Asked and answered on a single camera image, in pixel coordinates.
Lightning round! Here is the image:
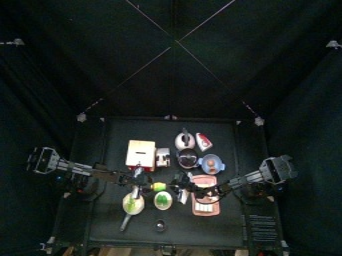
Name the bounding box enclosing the white toy piece on tray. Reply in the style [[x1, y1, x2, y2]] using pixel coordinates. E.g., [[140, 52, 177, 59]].
[[195, 203, 215, 213]]

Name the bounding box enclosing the white oval plate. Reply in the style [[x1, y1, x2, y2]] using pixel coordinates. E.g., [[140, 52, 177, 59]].
[[152, 190, 175, 212]]

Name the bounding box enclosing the wooden toy box with slot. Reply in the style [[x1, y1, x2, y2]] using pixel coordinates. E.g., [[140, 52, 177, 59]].
[[124, 139, 157, 172]]

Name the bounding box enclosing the red and white toy carton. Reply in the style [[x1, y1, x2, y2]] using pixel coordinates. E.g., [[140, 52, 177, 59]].
[[195, 132, 215, 153]]

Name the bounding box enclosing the small dark toy cup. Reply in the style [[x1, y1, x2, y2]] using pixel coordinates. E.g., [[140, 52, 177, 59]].
[[153, 219, 168, 233]]

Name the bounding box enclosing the blue toy bowl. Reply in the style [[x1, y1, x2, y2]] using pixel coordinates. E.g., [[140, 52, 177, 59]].
[[197, 153, 227, 176]]

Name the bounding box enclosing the pink toy tray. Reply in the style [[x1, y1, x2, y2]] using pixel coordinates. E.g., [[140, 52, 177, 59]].
[[189, 174, 222, 217]]

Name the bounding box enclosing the white toy knife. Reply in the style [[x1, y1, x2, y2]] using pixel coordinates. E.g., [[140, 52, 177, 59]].
[[177, 189, 191, 205]]

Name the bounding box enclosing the white toy frying pan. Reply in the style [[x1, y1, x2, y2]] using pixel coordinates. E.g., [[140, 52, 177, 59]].
[[117, 191, 147, 233]]

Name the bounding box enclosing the dark toy cooking pot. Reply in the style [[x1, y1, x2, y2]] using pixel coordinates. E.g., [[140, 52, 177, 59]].
[[175, 148, 200, 170]]

